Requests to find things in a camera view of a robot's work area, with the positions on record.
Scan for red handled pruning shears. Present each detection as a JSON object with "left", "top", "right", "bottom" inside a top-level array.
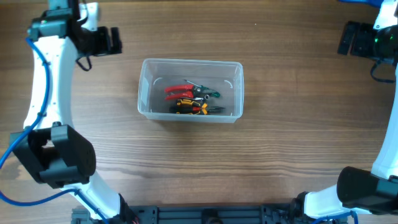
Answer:
[{"left": 164, "top": 84, "right": 206, "bottom": 100}]

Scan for black red screwdriver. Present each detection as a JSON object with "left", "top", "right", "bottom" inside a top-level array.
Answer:
[{"left": 169, "top": 106, "right": 201, "bottom": 114}]

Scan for green handled screwdriver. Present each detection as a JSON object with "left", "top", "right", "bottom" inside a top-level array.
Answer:
[{"left": 185, "top": 80, "right": 220, "bottom": 98}]

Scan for orange black needle-nose pliers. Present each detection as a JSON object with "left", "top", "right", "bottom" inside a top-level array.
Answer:
[{"left": 173, "top": 98, "right": 224, "bottom": 115}]

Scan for silver L-shaped socket wrench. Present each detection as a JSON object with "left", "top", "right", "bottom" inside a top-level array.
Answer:
[{"left": 193, "top": 95, "right": 210, "bottom": 101}]

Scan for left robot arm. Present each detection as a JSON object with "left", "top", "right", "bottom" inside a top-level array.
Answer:
[{"left": 1, "top": 1, "right": 139, "bottom": 223}]

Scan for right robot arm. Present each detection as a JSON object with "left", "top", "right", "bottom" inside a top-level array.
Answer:
[{"left": 297, "top": 77, "right": 397, "bottom": 222}]

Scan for clear plastic container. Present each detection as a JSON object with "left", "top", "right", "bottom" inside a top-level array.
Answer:
[{"left": 137, "top": 58, "right": 244, "bottom": 123}]

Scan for left blue cable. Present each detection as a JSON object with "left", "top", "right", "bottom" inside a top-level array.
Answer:
[{"left": 0, "top": 37, "right": 109, "bottom": 224}]

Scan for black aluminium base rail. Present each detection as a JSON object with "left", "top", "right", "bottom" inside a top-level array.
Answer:
[{"left": 70, "top": 202, "right": 348, "bottom": 224}]

